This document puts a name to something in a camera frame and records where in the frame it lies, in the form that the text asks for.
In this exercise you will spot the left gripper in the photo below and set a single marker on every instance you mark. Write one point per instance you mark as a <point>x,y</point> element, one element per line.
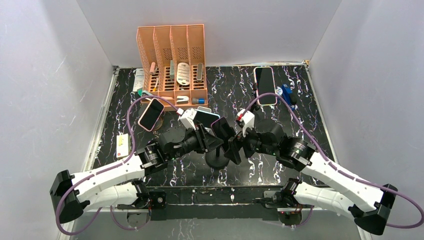
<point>207,141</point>

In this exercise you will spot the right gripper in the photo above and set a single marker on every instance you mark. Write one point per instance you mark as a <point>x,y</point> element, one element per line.
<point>232,152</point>

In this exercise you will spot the black round-base phone stand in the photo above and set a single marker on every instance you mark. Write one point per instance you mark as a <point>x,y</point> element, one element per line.
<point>216,159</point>

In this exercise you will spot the magenta-edged black smartphone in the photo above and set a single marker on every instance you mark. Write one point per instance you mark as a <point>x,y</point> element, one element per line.
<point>224,131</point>

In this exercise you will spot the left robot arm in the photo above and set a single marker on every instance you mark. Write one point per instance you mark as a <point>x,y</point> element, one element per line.
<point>119,183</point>

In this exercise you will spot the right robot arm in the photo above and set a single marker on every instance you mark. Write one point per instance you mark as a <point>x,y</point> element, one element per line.
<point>351,196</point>

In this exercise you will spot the white folding phone stand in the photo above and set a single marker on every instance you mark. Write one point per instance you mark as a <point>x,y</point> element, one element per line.
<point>204,109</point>

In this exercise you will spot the blue-edged smartphone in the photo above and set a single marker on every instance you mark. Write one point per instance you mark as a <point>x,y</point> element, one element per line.
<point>205,118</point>

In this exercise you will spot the grey bottle blue cap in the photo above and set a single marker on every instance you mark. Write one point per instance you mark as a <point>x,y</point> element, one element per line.
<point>198,101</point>

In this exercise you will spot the white stapler in organizer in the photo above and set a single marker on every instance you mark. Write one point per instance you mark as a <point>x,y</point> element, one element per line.
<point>182,99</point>

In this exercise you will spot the pink-cased left smartphone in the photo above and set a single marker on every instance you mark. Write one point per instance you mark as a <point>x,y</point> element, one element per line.
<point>151,114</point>

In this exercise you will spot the beige long stapler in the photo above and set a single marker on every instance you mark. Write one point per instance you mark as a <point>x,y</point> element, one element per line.
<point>199,72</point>

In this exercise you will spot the white oval label tag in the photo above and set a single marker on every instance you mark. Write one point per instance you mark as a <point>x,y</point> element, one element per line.
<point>183,74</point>

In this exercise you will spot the small white blue bottle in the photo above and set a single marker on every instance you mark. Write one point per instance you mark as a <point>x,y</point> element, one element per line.
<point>279,91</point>

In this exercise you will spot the pink-cased tall smartphone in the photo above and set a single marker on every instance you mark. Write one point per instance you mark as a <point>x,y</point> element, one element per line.
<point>265,83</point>

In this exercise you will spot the blue stapler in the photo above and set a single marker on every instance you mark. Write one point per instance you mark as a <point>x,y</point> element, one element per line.
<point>289,96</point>

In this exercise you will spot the teal small box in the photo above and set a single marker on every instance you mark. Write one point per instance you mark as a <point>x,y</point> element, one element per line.
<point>145,94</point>

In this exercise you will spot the green white small box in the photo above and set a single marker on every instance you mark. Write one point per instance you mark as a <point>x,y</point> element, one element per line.
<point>172,71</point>

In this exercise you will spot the small yellow white box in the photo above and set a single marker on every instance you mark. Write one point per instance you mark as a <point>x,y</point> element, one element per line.
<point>123,146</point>

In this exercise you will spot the orange plastic file organizer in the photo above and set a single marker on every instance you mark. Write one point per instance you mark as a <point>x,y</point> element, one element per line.
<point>173,59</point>

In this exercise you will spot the white paper packet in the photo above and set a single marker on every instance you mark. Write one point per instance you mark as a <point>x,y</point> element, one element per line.
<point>139,79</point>

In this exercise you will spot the pink eraser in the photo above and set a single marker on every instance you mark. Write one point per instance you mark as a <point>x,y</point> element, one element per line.
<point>152,69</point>

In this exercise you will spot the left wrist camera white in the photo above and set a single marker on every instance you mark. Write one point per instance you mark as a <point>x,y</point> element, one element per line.
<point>186,117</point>

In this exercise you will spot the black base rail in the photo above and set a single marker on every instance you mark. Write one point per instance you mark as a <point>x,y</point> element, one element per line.
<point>225,202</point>

